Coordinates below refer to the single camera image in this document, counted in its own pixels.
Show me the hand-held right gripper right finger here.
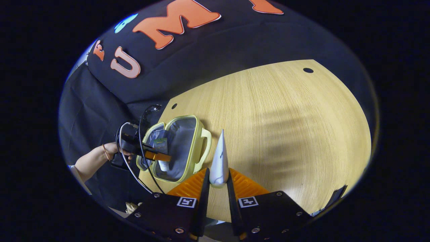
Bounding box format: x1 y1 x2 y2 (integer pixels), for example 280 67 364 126
226 167 314 241

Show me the green label skin care tube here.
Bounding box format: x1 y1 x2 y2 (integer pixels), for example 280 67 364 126
153 130 171 172

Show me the black backdrop cloth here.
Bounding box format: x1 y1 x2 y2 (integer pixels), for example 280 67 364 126
59 0 377 215

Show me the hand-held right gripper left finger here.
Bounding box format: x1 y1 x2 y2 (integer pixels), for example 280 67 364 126
125 168 210 242

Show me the pale yellow suitcase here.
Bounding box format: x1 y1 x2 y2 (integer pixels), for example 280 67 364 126
136 115 213 184

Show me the dark flat object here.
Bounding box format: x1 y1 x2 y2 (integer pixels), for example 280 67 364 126
311 185 348 216

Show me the grey cable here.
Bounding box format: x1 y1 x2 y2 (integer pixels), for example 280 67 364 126
116 122 154 194

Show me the white tapered skin care tube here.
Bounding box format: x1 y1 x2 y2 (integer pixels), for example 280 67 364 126
209 129 229 188

